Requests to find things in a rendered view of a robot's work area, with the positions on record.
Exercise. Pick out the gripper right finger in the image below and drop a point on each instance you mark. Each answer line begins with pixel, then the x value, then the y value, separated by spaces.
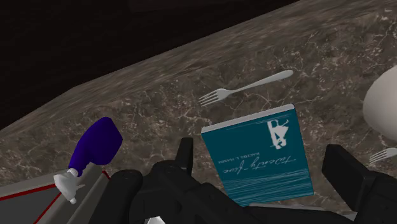
pixel 372 192

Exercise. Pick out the grey robot stand red lines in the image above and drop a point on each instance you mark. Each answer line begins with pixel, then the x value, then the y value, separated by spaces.
pixel 18 211

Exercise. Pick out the white round vessel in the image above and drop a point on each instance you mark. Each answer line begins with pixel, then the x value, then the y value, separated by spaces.
pixel 383 105

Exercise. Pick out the teal book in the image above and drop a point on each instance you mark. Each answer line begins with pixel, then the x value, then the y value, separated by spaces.
pixel 257 155

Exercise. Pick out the silver fork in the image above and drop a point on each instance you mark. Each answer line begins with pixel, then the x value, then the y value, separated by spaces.
pixel 384 154
pixel 224 92

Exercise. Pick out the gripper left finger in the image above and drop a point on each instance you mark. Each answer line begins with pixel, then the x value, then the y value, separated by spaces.
pixel 124 198

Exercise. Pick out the blue spray bottle white nozzle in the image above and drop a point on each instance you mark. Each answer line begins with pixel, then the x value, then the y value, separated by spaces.
pixel 96 142

